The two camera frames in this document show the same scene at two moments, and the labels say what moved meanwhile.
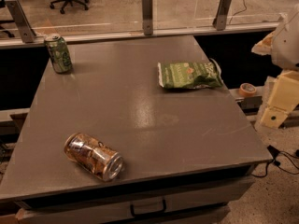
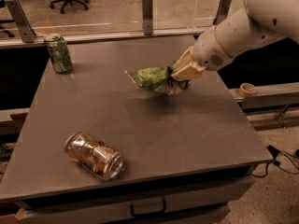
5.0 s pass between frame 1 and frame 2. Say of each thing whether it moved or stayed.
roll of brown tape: stayed
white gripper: moved
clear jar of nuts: stayed
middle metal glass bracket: stayed
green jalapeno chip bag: moved
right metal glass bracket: stayed
